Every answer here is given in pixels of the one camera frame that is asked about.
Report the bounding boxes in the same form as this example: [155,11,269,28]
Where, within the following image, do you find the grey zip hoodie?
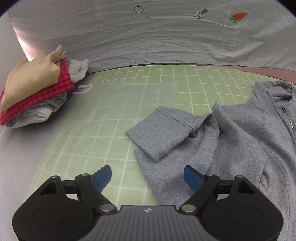
[126,81,295,240]

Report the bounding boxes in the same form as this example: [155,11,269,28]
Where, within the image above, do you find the beige folded garment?
[1,45,65,111]

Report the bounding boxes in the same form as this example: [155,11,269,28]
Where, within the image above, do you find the black folded garment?
[45,90,75,123]

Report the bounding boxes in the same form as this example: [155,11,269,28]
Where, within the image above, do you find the grey carrot print sheet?
[8,1,295,72]

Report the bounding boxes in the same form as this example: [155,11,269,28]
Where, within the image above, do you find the red checked folded garment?
[1,59,75,125]

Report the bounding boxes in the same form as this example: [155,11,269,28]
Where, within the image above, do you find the light grey folded garment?
[1,59,90,128]

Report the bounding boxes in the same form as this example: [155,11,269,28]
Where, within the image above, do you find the green grid cutting mat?
[28,65,268,206]

